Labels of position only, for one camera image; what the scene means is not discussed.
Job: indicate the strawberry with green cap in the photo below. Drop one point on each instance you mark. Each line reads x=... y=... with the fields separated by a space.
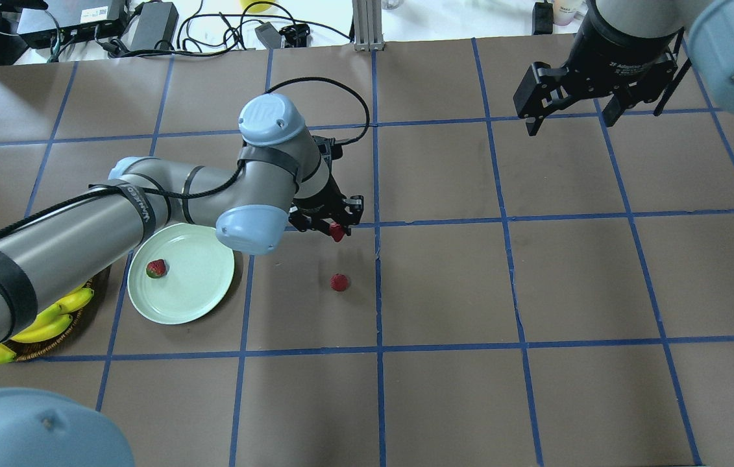
x=337 y=232

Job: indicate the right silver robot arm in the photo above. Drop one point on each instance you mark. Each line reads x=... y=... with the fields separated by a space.
x=632 y=52

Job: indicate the pale green plate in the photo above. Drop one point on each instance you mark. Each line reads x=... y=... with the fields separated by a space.
x=200 y=272

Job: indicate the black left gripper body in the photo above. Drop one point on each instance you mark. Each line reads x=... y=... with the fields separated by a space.
x=316 y=209

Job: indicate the round red strawberry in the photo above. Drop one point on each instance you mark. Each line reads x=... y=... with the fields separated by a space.
x=339 y=282

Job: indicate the yellow banana bunch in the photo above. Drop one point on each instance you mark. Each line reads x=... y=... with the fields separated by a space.
x=47 y=324

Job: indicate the strawberry with side leaf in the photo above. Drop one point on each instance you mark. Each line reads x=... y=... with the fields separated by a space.
x=156 y=269

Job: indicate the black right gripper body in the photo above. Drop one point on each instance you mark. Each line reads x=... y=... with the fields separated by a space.
x=623 y=53

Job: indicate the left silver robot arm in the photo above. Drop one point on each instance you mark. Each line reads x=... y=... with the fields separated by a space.
x=282 y=177

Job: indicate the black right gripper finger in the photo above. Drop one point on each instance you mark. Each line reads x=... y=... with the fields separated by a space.
x=533 y=122
x=613 y=110

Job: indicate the brown wicker basket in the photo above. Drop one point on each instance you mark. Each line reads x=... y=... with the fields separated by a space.
x=82 y=305

